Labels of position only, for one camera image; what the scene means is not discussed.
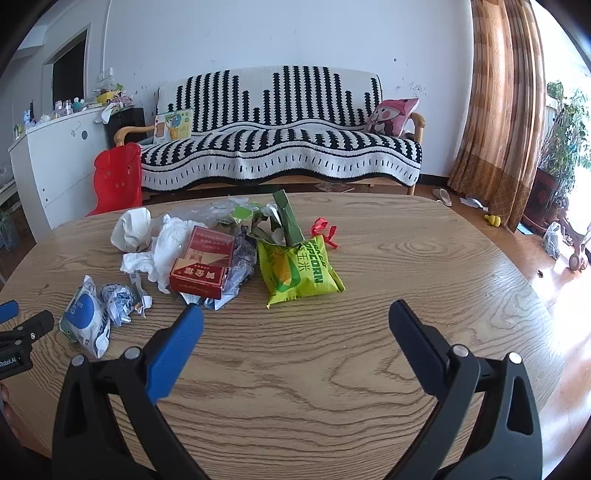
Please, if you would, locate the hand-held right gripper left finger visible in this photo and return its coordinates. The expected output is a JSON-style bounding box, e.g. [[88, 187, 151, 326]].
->
[[52, 304, 205, 480]]

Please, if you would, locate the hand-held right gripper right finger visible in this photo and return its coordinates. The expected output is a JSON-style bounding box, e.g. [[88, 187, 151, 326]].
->
[[389, 299, 544, 480]]

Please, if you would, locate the blue white wrapper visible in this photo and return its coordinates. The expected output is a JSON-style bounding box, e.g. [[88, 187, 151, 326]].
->
[[99, 282, 154, 328], [58, 274, 112, 360]]

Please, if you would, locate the small red cigarette box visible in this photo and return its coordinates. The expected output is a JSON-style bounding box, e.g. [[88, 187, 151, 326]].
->
[[169, 257, 232, 301]]

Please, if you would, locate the white tissue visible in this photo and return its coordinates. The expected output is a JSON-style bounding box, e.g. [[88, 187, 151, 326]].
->
[[121, 216, 197, 295]]

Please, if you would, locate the clear plastic wrapper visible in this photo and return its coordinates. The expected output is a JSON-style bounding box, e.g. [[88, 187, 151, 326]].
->
[[203, 231, 259, 312]]

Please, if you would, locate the large red cigarette carton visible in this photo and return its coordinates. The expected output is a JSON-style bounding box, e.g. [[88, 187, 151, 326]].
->
[[182, 225, 237, 268]]

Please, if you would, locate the white paper ball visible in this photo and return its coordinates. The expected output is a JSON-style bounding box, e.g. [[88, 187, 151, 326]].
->
[[111, 207, 153, 254]]

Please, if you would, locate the green yellow snack bag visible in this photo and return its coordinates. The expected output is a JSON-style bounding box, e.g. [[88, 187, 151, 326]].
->
[[257, 235, 346, 309]]

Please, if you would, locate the red ribbon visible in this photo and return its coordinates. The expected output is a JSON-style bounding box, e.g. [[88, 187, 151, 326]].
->
[[310, 218, 340, 250]]

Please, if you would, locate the clear plastic bag green label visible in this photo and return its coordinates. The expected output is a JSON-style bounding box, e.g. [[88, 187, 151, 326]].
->
[[161, 196, 278, 241]]

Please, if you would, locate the dark green carton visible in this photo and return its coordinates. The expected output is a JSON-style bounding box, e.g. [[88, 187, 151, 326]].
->
[[271, 189, 305, 247]]

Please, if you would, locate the white cabinet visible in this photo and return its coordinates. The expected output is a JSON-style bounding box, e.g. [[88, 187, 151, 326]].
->
[[8, 107, 112, 234]]

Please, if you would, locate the white plastic bag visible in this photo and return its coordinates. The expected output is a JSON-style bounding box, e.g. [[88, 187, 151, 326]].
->
[[542, 222, 563, 260]]

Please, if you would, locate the baby stroller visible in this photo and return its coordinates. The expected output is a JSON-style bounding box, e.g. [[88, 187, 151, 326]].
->
[[557, 210, 591, 274]]

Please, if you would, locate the dark plant pot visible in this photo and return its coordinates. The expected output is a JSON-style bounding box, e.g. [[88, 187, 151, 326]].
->
[[521, 167, 563, 235]]

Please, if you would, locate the black box cabinet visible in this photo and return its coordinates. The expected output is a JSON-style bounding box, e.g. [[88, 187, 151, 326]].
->
[[103, 107, 147, 149]]

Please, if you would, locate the wooden sofa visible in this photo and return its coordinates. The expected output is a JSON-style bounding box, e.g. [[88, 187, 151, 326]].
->
[[113, 112, 428, 198]]

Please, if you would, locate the pink cartoon cushion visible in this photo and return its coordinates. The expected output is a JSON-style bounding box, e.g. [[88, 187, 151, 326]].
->
[[367, 98, 421, 137]]

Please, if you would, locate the colourful picture book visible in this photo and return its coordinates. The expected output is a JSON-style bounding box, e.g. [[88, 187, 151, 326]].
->
[[153, 108, 195, 144]]

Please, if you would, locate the clutter of small items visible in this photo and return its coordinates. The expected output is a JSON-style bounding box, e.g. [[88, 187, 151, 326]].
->
[[13, 82, 136, 139]]

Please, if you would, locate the black white striped sofa cover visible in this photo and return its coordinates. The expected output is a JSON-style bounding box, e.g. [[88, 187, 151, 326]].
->
[[139, 65, 424, 190]]

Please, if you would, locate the brown wooden cabinet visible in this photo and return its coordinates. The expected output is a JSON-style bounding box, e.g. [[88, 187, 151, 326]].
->
[[447, 0, 548, 232]]

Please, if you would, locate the green potted plant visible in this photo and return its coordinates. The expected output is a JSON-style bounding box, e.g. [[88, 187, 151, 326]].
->
[[538, 80, 591, 188]]

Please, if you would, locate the dark doorway frame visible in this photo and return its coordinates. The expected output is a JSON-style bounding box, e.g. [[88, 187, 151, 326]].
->
[[43, 27, 92, 110]]

